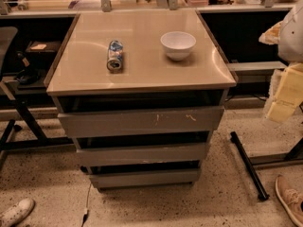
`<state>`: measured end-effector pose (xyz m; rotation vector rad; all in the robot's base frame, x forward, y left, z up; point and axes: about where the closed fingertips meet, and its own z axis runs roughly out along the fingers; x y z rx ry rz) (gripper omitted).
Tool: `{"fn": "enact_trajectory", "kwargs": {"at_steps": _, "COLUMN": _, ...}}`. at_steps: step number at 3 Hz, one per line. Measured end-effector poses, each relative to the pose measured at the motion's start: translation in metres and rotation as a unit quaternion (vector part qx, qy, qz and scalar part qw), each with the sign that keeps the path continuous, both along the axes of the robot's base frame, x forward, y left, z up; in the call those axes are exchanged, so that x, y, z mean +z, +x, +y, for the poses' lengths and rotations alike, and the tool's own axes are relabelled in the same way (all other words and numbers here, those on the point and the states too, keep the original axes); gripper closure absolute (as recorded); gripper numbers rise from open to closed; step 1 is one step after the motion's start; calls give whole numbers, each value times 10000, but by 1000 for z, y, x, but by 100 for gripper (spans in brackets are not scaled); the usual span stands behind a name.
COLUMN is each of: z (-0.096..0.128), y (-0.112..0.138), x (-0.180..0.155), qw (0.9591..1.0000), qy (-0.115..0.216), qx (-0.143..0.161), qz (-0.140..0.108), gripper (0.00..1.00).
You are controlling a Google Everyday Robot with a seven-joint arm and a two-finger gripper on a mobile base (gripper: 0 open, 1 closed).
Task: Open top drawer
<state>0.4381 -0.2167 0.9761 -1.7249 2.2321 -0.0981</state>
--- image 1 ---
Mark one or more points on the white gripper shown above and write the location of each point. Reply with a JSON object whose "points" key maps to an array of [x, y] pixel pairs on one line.
{"points": [[292, 40]]}

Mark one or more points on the tan sneaker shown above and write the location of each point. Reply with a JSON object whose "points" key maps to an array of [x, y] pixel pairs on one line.
{"points": [[291, 200]]}

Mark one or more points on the white ceramic bowl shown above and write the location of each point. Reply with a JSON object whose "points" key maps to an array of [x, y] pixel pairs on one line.
{"points": [[177, 44]]}

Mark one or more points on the black floor stand bar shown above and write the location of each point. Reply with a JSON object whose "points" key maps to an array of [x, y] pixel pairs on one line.
{"points": [[262, 194]]}

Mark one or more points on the grey drawer cabinet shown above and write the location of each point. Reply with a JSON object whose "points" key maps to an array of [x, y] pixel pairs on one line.
{"points": [[149, 79]]}

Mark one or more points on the grey bottom drawer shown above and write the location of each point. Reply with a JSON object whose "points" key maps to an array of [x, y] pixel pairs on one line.
{"points": [[145, 178]]}

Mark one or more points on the blue white drink can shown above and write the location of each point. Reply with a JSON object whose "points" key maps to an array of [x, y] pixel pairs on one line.
{"points": [[115, 56]]}

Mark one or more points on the grey top drawer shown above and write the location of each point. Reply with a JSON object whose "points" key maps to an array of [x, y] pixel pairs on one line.
{"points": [[136, 122]]}

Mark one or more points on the black chair frame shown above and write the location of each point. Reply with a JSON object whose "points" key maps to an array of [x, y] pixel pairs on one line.
{"points": [[7, 35]]}

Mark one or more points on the black headphones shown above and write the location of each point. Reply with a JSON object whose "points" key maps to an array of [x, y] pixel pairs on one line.
{"points": [[29, 74]]}

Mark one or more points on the grey middle drawer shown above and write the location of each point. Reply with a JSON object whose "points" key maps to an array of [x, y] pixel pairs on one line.
{"points": [[143, 154]]}

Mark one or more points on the dark box with note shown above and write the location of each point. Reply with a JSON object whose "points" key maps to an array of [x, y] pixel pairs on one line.
{"points": [[42, 50]]}

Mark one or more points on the white sneaker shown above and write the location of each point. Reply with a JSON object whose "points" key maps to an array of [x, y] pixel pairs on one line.
{"points": [[17, 212]]}

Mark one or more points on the grey drawer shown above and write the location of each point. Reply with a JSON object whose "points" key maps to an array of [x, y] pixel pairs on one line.
{"points": [[145, 178], [143, 154], [136, 122]]}

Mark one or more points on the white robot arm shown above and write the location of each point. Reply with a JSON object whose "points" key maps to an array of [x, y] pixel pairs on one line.
{"points": [[287, 35]]}

